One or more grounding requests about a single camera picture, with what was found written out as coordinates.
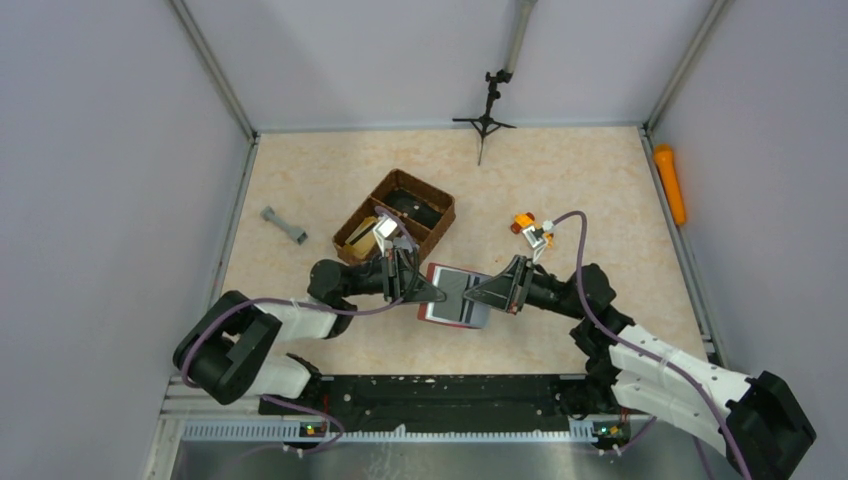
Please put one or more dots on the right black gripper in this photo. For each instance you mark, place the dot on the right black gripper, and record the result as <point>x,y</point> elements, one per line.
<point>521,285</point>

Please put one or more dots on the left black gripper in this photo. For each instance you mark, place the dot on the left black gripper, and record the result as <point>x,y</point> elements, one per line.
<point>399,278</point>

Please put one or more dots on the red leather card holder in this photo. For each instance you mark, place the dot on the red leather card holder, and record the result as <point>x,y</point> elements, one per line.
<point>481,312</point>

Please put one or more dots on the brown woven divided basket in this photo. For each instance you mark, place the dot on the brown woven divided basket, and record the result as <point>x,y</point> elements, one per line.
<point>426,239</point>

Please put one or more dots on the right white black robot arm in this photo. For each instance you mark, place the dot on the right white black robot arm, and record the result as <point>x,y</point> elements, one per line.
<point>756,422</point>

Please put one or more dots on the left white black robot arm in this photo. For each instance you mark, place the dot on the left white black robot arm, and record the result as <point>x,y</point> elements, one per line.
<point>225,353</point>

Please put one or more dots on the gold cards pile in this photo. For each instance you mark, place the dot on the gold cards pile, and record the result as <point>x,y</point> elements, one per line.
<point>361,241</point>

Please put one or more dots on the black cards pile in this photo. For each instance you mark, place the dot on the black cards pile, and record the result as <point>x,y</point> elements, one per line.
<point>413,207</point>

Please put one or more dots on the orange yellow toy car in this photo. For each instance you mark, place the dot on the orange yellow toy car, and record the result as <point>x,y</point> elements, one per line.
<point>522,220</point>

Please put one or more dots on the grey toy block bar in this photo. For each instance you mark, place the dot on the grey toy block bar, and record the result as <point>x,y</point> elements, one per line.
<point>295,233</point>

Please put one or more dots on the orange flashlight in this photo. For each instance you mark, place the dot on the orange flashlight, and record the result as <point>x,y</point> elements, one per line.
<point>664,160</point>

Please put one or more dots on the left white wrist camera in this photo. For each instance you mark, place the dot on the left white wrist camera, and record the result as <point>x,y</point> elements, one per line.
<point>385,230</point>

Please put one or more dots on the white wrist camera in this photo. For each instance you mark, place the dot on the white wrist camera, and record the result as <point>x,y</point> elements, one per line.
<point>385,230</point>
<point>539,238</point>

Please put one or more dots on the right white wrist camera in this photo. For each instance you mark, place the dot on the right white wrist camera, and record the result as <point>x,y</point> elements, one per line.
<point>539,238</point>

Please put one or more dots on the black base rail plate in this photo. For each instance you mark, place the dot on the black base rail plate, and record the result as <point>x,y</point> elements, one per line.
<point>461,403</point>

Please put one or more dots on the black camera tripod stand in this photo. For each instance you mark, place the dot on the black camera tripod stand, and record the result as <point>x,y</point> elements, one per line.
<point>486,124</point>

